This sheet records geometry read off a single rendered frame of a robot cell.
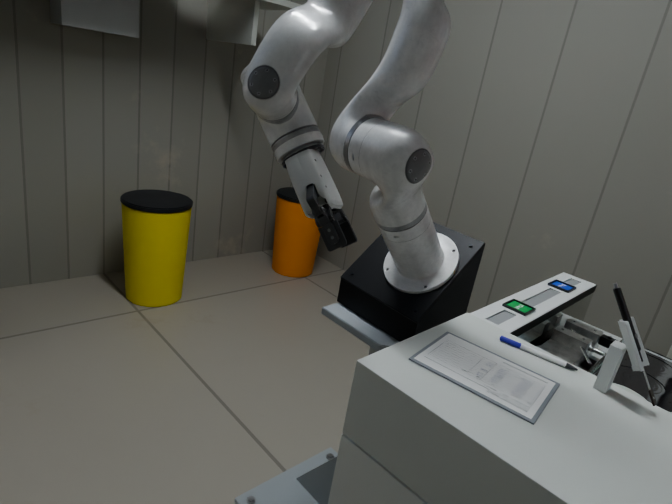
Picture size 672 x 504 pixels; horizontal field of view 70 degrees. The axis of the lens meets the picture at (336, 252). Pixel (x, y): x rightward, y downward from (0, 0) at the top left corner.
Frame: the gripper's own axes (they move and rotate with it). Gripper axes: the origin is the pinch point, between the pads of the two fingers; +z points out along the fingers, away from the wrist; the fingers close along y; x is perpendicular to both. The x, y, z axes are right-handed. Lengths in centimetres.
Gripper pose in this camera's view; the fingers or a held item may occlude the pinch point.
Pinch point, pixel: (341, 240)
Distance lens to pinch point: 78.6
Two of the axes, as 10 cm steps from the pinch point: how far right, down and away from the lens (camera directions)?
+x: 8.8, -4.1, -2.2
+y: -2.1, 0.7, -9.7
